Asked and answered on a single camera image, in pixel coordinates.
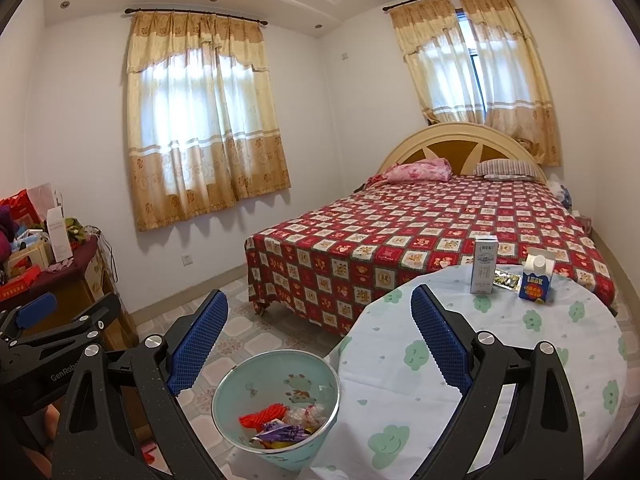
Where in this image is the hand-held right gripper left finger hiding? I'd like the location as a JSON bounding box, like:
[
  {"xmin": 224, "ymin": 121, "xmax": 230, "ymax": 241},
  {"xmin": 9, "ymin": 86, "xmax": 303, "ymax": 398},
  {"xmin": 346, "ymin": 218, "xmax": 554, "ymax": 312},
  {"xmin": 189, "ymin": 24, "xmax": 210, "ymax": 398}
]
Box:
[{"xmin": 50, "ymin": 289, "xmax": 230, "ymax": 480}]

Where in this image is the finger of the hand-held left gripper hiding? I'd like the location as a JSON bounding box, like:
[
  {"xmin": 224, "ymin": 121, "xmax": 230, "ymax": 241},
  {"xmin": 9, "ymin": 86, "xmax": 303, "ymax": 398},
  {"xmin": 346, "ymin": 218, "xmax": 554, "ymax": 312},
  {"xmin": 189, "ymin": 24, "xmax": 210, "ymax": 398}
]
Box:
[
  {"xmin": 0, "ymin": 292, "xmax": 122, "ymax": 361},
  {"xmin": 0, "ymin": 292, "xmax": 57, "ymax": 343}
]

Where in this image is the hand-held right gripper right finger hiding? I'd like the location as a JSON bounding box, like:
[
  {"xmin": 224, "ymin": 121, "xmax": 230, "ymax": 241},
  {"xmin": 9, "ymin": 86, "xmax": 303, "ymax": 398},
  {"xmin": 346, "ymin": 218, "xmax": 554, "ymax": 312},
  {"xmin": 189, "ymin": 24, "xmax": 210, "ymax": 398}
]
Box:
[{"xmin": 410, "ymin": 284, "xmax": 586, "ymax": 480}]

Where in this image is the mint green waste bin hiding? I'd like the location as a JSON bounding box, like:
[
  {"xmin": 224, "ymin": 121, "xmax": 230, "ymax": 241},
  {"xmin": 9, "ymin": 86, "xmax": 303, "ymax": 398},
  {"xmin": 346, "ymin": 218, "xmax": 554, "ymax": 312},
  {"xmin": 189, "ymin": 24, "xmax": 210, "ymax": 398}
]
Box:
[{"xmin": 211, "ymin": 349, "xmax": 342, "ymax": 472}]

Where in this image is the red foam fruit net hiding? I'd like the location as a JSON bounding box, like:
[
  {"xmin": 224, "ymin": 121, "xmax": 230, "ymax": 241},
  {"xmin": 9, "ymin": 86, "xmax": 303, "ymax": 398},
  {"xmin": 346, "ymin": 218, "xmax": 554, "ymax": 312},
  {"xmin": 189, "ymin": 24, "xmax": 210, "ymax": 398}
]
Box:
[{"xmin": 238, "ymin": 402, "xmax": 291, "ymax": 431}]

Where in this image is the purple foil wrapper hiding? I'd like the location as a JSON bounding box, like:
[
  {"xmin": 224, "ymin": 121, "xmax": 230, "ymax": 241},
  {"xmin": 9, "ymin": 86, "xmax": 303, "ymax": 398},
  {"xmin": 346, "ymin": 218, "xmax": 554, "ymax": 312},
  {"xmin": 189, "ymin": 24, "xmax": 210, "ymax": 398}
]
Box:
[{"xmin": 260, "ymin": 420, "xmax": 303, "ymax": 443}]

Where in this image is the clear plastic bag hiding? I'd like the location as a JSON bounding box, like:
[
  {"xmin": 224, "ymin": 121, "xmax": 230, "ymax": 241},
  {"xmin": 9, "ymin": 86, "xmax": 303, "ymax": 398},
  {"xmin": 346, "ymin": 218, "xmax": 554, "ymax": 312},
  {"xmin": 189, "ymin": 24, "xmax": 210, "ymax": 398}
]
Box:
[{"xmin": 286, "ymin": 402, "xmax": 331, "ymax": 431}]

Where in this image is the flat red box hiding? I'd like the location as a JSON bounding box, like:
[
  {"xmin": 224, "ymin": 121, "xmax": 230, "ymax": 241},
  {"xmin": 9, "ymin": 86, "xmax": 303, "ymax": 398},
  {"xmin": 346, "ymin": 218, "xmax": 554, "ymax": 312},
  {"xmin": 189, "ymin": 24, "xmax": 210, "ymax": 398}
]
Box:
[{"xmin": 0, "ymin": 265, "xmax": 43, "ymax": 301}]

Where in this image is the wooden cabinet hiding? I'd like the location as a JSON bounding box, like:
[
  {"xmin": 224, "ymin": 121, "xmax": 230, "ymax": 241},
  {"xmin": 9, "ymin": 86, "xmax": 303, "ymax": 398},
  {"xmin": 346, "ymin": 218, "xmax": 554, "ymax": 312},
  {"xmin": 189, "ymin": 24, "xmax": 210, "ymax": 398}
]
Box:
[{"xmin": 0, "ymin": 237, "xmax": 138, "ymax": 361}]

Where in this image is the slim white box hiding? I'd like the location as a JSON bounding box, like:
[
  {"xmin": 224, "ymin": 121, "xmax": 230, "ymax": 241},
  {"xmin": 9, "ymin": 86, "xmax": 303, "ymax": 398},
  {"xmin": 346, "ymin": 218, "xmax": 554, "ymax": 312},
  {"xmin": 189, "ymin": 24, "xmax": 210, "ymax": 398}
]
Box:
[{"xmin": 45, "ymin": 207, "xmax": 73, "ymax": 263}]

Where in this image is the tall white carton box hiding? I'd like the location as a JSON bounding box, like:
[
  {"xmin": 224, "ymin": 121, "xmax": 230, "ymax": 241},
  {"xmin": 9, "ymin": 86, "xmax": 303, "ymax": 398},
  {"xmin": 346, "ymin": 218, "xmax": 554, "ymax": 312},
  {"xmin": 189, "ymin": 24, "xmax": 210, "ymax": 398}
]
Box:
[{"xmin": 470, "ymin": 236, "xmax": 499, "ymax": 295}]

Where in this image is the silver foil snack packet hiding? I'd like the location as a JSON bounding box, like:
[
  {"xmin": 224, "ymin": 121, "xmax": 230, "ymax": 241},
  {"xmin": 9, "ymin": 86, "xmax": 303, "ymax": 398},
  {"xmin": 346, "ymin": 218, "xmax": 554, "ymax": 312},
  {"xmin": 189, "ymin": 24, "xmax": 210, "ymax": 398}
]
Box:
[{"xmin": 492, "ymin": 269, "xmax": 523, "ymax": 290}]

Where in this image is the red gift bag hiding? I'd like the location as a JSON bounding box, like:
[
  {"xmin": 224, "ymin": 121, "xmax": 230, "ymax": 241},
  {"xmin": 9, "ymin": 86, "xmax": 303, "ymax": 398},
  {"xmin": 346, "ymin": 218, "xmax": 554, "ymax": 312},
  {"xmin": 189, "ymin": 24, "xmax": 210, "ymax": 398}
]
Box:
[{"xmin": 0, "ymin": 190, "xmax": 36, "ymax": 231}]

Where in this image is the white paper bag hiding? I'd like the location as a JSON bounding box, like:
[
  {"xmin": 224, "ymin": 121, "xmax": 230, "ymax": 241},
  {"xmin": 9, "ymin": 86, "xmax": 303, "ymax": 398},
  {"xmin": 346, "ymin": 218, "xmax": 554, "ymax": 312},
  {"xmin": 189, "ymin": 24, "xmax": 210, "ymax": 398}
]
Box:
[{"xmin": 27, "ymin": 182, "xmax": 63, "ymax": 226}]

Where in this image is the blue milk carton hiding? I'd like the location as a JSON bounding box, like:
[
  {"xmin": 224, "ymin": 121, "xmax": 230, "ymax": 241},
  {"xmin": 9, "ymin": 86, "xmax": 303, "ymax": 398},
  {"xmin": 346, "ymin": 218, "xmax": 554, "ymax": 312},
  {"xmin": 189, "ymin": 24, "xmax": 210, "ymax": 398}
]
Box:
[{"xmin": 517, "ymin": 247, "xmax": 558, "ymax": 305}]

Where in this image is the red checked bedsheet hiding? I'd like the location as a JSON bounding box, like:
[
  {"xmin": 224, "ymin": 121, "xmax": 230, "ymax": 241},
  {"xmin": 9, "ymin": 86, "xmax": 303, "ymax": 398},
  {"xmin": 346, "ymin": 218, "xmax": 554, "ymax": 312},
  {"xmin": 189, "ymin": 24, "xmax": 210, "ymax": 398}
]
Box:
[{"xmin": 245, "ymin": 175, "xmax": 616, "ymax": 336}]

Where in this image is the pink floral pillow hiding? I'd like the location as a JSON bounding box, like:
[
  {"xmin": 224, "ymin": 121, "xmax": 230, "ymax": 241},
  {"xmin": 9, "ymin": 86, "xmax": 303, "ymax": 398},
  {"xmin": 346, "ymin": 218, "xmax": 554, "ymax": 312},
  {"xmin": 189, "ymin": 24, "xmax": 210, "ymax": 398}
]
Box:
[{"xmin": 367, "ymin": 157, "xmax": 453, "ymax": 186}]

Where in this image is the striped pillow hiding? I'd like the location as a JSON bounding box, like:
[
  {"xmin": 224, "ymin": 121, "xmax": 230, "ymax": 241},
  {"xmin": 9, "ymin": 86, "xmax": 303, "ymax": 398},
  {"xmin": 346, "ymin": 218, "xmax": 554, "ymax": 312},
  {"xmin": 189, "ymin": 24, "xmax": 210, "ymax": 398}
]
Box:
[{"xmin": 472, "ymin": 158, "xmax": 541, "ymax": 182}]

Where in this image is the wide beige curtain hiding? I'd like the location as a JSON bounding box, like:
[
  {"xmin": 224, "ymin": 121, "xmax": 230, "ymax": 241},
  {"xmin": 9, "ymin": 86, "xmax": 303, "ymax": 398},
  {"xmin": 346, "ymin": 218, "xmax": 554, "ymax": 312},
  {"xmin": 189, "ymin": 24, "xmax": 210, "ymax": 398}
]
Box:
[{"xmin": 124, "ymin": 10, "xmax": 292, "ymax": 233}]

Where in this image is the white blue plastic bag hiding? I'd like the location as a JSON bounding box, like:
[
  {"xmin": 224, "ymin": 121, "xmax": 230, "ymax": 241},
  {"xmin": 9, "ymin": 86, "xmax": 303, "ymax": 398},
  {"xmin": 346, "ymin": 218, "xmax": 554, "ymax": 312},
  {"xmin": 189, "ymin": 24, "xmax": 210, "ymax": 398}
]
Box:
[{"xmin": 547, "ymin": 180, "xmax": 573, "ymax": 211}]

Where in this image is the cream wooden bed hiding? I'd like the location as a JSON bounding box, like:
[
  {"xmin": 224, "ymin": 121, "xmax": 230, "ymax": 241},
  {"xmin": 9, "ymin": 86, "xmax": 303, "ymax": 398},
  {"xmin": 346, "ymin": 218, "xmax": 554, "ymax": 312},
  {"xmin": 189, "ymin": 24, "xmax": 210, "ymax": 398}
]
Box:
[{"xmin": 245, "ymin": 121, "xmax": 616, "ymax": 336}]

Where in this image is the long black curtain rod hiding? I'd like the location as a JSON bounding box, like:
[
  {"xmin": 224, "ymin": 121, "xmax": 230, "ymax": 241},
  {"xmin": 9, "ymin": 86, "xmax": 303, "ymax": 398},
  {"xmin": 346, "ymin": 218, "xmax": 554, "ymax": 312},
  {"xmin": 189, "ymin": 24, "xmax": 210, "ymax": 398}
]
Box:
[{"xmin": 124, "ymin": 7, "xmax": 268, "ymax": 26}]

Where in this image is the window frame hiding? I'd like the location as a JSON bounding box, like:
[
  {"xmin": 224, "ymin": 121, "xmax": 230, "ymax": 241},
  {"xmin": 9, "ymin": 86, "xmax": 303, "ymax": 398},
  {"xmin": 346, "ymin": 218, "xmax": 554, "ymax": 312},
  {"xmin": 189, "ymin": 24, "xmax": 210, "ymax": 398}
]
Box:
[{"xmin": 455, "ymin": 7, "xmax": 488, "ymax": 126}]

